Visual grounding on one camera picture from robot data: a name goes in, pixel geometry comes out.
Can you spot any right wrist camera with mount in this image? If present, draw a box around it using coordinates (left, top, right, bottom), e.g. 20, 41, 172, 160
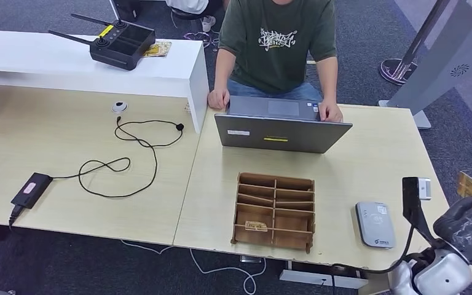
401, 176, 450, 250

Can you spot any tangled purple cable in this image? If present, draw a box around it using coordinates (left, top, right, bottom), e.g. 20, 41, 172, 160
184, 30, 221, 52

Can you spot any grey card reader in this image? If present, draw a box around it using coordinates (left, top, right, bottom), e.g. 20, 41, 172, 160
355, 201, 398, 250

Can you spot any white desk crossbeam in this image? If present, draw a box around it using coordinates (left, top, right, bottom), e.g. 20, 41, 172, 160
280, 269, 371, 291

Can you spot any white shelf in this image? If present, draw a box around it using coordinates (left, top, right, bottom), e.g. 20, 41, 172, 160
0, 28, 211, 135

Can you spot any worn yellow card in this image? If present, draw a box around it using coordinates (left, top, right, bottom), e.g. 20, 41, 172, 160
143, 41, 173, 58

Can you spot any thin black cable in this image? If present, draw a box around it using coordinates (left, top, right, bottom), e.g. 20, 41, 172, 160
50, 116, 185, 199

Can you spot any room key card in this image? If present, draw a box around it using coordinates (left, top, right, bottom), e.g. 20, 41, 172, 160
245, 221, 269, 234

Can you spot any white floor cable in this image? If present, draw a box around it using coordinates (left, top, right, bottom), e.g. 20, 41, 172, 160
122, 240, 267, 295

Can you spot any person's left hand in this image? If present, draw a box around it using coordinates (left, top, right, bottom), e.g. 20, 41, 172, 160
318, 100, 345, 123

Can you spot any black remote controller with antennas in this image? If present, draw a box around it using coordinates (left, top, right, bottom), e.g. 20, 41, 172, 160
49, 12, 157, 71

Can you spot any chrome stanchion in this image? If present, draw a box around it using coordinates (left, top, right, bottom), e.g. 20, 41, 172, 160
379, 0, 452, 86

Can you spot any person's right hand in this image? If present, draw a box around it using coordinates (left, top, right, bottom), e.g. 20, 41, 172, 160
207, 87, 230, 110

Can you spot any black adapter box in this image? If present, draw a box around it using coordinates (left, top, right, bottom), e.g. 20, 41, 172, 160
10, 172, 53, 210

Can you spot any grey laptop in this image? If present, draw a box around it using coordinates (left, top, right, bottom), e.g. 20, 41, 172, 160
214, 95, 354, 155

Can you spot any grey kiosk stand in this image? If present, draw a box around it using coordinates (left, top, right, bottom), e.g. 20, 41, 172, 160
378, 0, 472, 130

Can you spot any wooden compartment box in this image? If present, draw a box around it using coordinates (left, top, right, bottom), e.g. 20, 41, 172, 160
230, 173, 317, 255

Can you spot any black plug cable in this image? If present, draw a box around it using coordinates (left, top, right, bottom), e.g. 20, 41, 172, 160
7, 205, 25, 229

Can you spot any black camera cable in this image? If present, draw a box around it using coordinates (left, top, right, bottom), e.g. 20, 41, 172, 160
328, 225, 416, 295

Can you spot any bystander person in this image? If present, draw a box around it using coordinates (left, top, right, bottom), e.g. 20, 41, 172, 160
165, 0, 226, 33

